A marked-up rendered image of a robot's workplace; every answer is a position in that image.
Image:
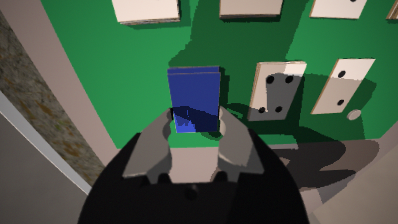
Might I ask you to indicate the green felt mat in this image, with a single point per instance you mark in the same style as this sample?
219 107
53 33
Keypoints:
123 69

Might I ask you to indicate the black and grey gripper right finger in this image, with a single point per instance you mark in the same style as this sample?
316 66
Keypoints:
248 160

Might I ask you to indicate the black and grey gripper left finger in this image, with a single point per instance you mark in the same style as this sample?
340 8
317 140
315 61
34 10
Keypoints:
137 164

